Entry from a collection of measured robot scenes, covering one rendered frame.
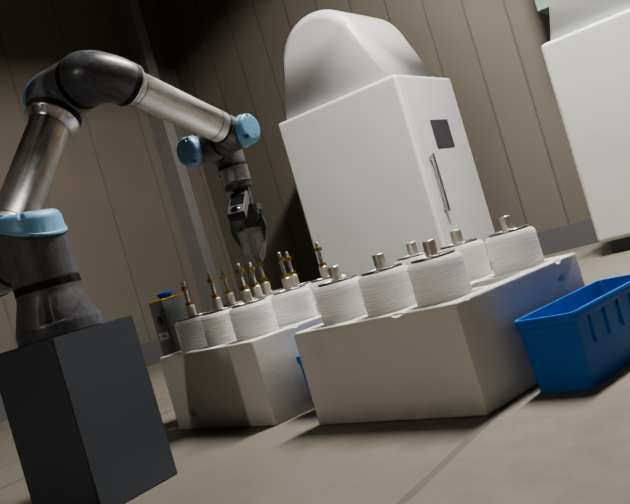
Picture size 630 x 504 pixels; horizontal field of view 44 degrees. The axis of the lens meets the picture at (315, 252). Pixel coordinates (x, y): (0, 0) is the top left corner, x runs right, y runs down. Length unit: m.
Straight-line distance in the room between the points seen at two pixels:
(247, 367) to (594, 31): 2.04
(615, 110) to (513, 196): 1.07
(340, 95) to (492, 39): 0.90
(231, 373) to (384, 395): 0.44
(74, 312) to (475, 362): 0.68
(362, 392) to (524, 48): 2.88
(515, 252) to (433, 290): 0.24
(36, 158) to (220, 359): 0.56
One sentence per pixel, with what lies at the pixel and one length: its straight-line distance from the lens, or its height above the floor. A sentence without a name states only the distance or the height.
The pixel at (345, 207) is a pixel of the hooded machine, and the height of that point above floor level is 0.49.
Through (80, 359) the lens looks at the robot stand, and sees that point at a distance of 1.38.
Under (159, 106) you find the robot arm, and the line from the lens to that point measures 1.76.
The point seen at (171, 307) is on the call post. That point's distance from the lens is 2.05.
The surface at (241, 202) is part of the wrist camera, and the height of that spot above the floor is 0.49.
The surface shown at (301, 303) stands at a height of 0.22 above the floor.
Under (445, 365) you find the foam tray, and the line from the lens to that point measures 1.27.
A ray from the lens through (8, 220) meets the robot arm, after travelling 1.45.
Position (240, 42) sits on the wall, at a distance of 4.89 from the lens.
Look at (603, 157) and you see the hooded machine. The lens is 3.18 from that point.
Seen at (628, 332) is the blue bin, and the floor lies 0.05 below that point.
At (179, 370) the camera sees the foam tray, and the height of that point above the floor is 0.14.
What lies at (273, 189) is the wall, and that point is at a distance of 4.76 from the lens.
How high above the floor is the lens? 0.30
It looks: level
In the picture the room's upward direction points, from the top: 16 degrees counter-clockwise
